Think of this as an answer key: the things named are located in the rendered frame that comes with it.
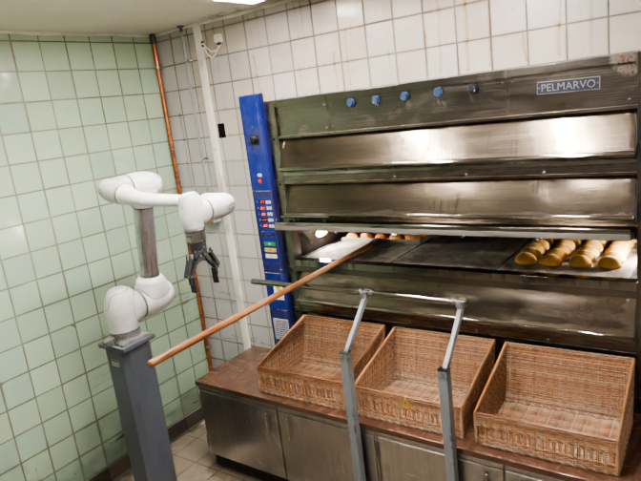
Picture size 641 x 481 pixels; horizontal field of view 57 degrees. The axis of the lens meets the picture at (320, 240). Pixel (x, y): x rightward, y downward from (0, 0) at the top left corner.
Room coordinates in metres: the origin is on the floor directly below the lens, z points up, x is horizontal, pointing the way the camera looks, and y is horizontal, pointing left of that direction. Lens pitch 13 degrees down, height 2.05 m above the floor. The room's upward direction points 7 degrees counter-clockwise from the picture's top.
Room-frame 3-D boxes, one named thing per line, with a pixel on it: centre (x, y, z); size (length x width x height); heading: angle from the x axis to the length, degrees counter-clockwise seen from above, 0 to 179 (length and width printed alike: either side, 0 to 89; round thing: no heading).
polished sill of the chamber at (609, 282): (2.84, -0.57, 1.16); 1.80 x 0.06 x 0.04; 53
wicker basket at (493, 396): (2.24, -0.90, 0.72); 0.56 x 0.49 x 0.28; 55
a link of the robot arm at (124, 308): (2.87, 1.05, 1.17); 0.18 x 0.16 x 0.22; 142
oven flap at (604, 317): (2.82, -0.56, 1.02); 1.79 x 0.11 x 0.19; 53
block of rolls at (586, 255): (2.83, -1.29, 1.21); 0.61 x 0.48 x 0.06; 143
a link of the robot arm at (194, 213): (2.50, 0.53, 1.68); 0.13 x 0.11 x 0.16; 141
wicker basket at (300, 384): (2.95, 0.07, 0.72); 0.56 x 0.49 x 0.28; 55
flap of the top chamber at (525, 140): (2.82, -0.56, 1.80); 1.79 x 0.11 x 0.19; 53
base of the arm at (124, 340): (2.84, 1.07, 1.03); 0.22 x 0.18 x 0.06; 144
